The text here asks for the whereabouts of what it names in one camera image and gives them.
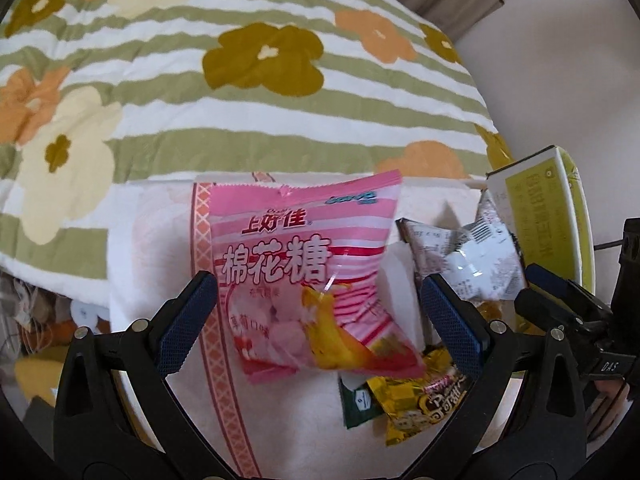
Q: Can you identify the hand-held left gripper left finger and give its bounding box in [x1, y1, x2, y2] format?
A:
[52, 270, 236, 480]

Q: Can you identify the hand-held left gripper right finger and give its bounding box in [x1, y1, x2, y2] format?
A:
[400, 272, 586, 480]

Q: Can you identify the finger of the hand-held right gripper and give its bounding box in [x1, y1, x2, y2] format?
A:
[514, 290, 608, 356]
[524, 262, 613, 318]

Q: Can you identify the silver snack packet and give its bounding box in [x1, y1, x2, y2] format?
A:
[397, 192, 526, 306]

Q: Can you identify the green cardboard box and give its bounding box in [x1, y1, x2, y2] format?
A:
[485, 145, 596, 306]

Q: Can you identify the pink marshmallow packet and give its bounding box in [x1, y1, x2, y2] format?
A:
[207, 170, 428, 386]

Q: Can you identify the white snack packet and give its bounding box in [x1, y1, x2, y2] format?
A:
[380, 242, 426, 346]

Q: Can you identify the white pink tablecloth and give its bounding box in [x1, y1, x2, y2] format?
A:
[107, 172, 501, 480]

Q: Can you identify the yellow black snack packet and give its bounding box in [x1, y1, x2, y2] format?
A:
[367, 345, 481, 448]

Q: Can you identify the green sachet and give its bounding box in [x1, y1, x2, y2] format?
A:
[339, 375, 386, 428]

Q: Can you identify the floral striped blanket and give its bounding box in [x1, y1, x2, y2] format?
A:
[0, 0, 513, 281]

